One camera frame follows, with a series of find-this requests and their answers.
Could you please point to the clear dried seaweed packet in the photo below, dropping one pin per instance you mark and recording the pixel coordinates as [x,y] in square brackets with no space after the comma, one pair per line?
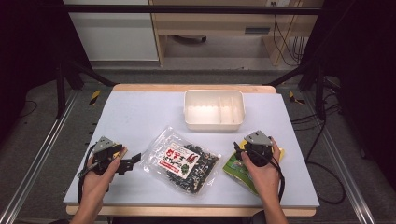
[182,161]

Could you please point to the aluminium floor rail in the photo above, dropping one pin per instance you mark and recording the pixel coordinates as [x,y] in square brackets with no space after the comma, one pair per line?
[339,161]
[37,155]

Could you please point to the yellow and black tape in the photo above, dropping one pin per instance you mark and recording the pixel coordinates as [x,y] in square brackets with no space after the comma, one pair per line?
[95,97]
[294,99]

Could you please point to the person's right hand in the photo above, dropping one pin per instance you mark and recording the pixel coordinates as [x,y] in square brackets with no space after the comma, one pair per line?
[266,182]

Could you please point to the white cabinet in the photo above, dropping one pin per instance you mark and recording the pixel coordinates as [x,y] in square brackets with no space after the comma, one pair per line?
[115,37]

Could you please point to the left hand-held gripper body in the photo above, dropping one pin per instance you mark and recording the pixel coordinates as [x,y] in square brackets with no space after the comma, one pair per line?
[104,147]

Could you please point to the wooden table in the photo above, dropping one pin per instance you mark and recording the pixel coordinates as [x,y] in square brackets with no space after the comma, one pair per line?
[193,87]

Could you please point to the black horizontal frame bar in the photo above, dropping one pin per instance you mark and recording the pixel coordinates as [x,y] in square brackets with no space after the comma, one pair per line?
[186,9]

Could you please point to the person's left hand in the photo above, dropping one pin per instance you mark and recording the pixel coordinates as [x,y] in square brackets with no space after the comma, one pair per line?
[98,185]

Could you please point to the light wooden desk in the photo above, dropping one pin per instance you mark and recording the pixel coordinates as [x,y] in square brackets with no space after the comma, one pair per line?
[218,21]

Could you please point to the black metal stand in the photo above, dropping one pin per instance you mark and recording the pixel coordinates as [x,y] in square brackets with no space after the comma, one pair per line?
[320,93]
[61,90]

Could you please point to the dark round object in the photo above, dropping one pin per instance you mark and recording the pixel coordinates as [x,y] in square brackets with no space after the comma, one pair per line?
[258,218]

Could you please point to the white table mat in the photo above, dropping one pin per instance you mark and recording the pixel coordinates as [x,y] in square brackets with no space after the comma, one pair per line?
[149,115]

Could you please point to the green and yellow pouch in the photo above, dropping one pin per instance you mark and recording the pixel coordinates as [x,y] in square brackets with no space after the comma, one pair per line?
[238,174]

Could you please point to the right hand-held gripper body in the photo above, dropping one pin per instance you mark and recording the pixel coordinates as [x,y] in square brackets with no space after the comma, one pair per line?
[258,146]

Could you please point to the white plastic container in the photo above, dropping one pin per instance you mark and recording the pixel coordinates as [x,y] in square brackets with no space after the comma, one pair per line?
[214,110]

